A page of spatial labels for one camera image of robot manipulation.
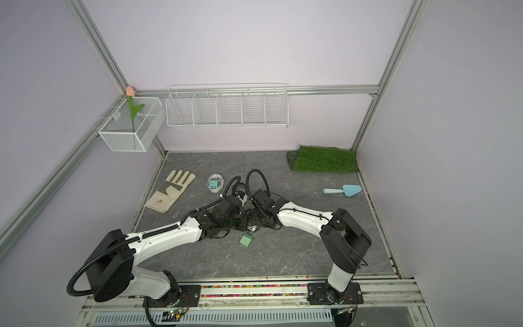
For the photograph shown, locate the teal charger cube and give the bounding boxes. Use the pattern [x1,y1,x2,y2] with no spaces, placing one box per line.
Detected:
[209,179,220,190]

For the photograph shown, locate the clear round pouch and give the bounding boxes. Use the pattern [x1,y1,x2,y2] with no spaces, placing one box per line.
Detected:
[207,174,224,193]

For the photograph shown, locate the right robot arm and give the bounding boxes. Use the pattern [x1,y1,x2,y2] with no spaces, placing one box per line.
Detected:
[245,169,372,296]

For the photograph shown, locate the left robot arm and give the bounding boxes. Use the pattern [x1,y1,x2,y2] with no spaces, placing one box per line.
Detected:
[66,176,246,306]

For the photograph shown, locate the green charger cube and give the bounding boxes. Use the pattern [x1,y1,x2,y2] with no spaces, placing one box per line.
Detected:
[240,233,253,247]

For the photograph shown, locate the green artificial grass mat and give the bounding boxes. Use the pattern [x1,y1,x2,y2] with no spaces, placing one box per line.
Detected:
[286,146,359,174]

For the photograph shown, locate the beige work glove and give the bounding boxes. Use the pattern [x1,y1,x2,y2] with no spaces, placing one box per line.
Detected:
[145,170,196,213]

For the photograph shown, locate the teal garden trowel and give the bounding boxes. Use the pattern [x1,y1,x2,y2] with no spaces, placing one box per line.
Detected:
[322,185,362,198]

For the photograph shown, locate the white mesh box basket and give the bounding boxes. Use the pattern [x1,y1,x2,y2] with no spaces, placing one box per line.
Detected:
[98,97,166,153]

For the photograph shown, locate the artificial pink tulip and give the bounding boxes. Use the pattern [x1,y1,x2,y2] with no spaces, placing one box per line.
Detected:
[125,86,144,132]

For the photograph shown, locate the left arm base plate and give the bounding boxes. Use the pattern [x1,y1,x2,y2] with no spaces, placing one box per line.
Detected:
[143,284,202,308]

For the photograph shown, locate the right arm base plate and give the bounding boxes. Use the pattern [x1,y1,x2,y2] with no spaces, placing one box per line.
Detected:
[307,282,364,305]

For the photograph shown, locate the white wire shelf basket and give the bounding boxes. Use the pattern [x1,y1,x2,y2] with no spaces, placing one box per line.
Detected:
[166,83,290,128]

